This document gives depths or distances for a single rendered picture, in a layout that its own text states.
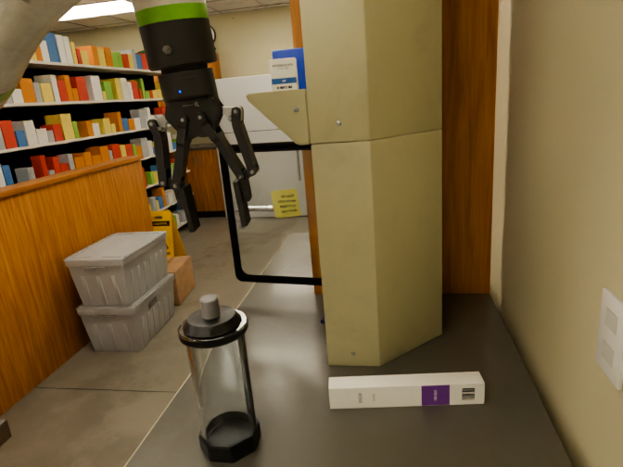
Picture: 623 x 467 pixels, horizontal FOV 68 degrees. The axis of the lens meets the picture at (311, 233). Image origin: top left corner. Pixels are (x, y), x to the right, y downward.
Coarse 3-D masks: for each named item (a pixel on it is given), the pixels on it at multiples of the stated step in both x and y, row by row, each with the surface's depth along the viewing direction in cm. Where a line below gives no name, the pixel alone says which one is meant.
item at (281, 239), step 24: (264, 168) 123; (288, 168) 121; (264, 192) 125; (288, 192) 123; (312, 192) 121; (264, 216) 128; (288, 216) 125; (312, 216) 123; (240, 240) 132; (264, 240) 130; (288, 240) 128; (312, 240) 125; (264, 264) 132; (288, 264) 130; (312, 264) 127
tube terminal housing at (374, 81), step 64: (320, 0) 79; (384, 0) 80; (320, 64) 82; (384, 64) 83; (320, 128) 85; (384, 128) 85; (320, 192) 88; (384, 192) 89; (320, 256) 92; (384, 256) 92; (384, 320) 95
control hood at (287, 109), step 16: (256, 96) 85; (272, 96) 85; (288, 96) 84; (304, 96) 84; (272, 112) 85; (288, 112) 85; (304, 112) 85; (288, 128) 86; (304, 128) 85; (304, 144) 86
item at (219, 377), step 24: (240, 312) 76; (192, 336) 69; (216, 336) 69; (240, 336) 71; (192, 360) 71; (216, 360) 70; (240, 360) 72; (216, 384) 71; (240, 384) 73; (216, 408) 72; (240, 408) 74; (216, 432) 73; (240, 432) 74
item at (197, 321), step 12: (204, 300) 71; (216, 300) 71; (204, 312) 71; (216, 312) 71; (228, 312) 73; (192, 324) 70; (204, 324) 70; (216, 324) 69; (228, 324) 70; (204, 336) 68
